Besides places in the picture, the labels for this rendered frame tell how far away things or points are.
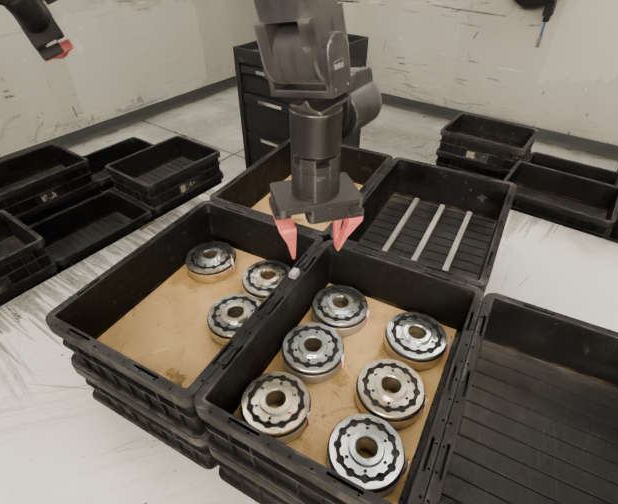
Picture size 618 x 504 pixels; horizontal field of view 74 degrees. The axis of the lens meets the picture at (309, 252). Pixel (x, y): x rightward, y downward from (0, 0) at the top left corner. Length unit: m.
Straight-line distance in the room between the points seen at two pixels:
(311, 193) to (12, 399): 0.74
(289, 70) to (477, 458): 0.56
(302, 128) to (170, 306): 0.51
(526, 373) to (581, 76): 3.15
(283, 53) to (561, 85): 3.44
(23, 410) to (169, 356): 0.32
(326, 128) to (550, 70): 3.40
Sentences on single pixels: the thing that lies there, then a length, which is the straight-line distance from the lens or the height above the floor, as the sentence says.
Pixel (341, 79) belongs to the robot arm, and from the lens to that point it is 0.43.
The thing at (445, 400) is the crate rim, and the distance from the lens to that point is 0.59.
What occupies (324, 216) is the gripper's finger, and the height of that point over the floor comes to 1.14.
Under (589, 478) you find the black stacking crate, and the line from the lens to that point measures 0.74.
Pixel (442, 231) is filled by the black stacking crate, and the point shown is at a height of 0.83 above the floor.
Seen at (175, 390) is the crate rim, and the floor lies 0.93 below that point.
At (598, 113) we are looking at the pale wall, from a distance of 3.82.
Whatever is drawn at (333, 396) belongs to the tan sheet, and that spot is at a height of 0.83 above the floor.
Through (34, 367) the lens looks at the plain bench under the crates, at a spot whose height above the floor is 0.70.
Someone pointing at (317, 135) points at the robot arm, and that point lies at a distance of 0.44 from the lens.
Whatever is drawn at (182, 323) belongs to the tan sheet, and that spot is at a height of 0.83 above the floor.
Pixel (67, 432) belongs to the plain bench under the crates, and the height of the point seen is 0.70.
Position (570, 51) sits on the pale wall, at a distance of 3.75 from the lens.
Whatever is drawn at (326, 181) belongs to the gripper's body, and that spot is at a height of 1.18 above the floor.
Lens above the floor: 1.42
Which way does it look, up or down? 39 degrees down
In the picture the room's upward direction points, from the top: straight up
